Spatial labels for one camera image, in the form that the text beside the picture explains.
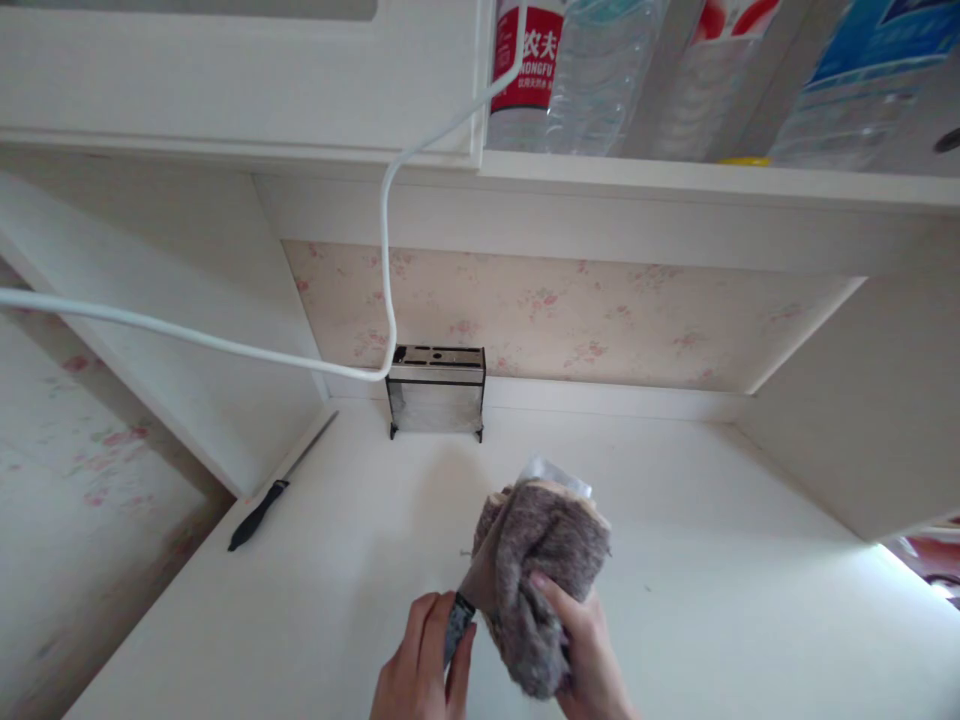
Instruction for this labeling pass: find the person's left hand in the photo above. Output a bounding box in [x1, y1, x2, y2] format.
[370, 591, 479, 720]

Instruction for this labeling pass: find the person's right hand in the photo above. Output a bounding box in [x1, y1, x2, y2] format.
[528, 569, 640, 720]

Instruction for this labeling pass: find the black-handled cleaver knife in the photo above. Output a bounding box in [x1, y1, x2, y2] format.
[442, 452, 613, 670]

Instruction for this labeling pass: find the grey fluffy cloth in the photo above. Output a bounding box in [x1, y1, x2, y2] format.
[470, 482, 613, 703]

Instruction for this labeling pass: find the steel knife holder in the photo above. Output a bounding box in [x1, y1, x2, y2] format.
[385, 344, 487, 444]

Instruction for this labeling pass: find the clear plastic water bottle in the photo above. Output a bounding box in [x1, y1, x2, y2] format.
[545, 0, 670, 157]

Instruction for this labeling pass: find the red label water bottle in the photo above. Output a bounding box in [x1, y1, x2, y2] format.
[488, 0, 569, 154]

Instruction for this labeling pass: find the red white label bottle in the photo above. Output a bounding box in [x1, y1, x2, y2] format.
[650, 0, 783, 163]

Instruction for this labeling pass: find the white desk hutch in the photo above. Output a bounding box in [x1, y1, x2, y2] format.
[0, 0, 960, 543]

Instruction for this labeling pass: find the blue label water bottle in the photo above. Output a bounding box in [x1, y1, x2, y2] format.
[766, 0, 960, 171]

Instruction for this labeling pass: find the slim black-handled knife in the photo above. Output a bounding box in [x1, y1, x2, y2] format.
[227, 410, 340, 554]

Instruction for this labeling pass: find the white cable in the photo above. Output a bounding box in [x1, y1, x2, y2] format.
[0, 0, 526, 385]

